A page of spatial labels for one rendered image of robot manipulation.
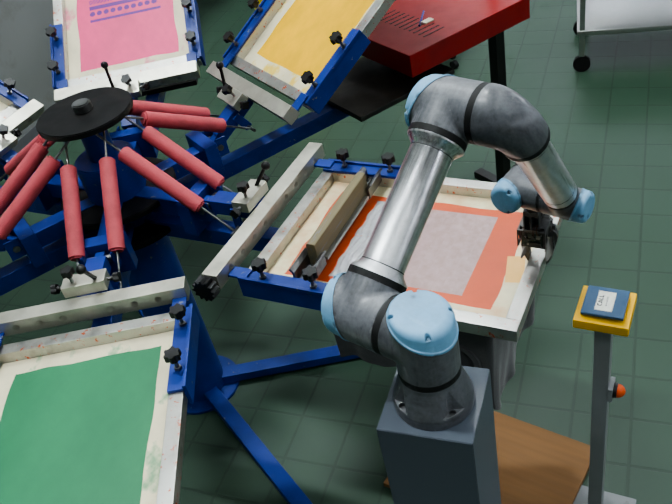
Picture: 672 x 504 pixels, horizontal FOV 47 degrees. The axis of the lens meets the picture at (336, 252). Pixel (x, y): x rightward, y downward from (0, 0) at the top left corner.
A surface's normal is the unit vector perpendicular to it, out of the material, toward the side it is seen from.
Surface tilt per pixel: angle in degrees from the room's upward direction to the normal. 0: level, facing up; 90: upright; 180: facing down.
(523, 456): 0
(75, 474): 0
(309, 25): 32
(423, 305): 8
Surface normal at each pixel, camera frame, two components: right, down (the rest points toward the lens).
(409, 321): -0.07, -0.72
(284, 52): -0.58, -0.40
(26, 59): 0.93, 0.07
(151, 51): -0.11, -0.33
